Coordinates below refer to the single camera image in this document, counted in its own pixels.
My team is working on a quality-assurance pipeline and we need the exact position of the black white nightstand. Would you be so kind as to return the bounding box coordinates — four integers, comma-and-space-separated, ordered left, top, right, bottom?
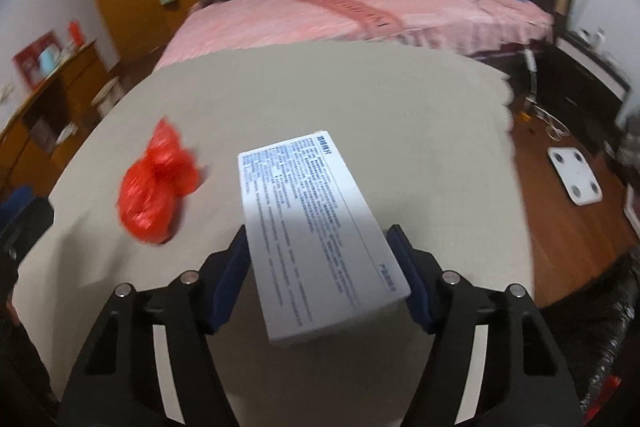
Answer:
537, 32, 631, 154

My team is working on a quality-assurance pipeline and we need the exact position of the wooden side cabinet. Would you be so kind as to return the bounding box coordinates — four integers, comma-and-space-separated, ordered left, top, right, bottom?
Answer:
1, 41, 110, 198

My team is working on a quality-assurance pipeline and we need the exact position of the small white floor scale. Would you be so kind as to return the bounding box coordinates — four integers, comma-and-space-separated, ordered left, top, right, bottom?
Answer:
624, 184, 640, 237

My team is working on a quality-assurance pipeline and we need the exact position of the beige tablecloth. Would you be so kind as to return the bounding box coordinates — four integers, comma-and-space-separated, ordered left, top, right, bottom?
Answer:
14, 42, 533, 426

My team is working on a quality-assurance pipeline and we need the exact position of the white charger cable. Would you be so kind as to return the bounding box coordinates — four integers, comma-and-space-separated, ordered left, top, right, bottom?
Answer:
522, 48, 572, 141

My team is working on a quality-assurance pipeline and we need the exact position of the white medicine box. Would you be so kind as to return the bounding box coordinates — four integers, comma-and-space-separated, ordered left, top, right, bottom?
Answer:
238, 131, 411, 346

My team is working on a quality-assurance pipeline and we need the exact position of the white bottle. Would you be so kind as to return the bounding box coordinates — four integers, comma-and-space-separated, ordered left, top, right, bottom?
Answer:
592, 28, 605, 50

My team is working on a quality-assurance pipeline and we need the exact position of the black lined trash bin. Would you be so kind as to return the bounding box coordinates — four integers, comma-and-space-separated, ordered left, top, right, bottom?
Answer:
541, 247, 639, 426

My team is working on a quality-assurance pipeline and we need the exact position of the small white stool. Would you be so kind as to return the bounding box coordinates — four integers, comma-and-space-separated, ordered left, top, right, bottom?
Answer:
91, 76, 125, 118

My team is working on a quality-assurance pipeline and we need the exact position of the bed with pink sheet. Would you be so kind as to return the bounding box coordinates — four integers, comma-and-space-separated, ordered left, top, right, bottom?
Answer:
156, 0, 553, 68

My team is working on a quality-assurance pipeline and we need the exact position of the red plastic bag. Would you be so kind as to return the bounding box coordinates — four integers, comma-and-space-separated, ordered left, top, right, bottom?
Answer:
116, 117, 201, 245

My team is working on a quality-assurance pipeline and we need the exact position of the white body scale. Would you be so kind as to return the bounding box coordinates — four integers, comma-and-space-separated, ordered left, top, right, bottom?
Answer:
547, 147, 603, 207

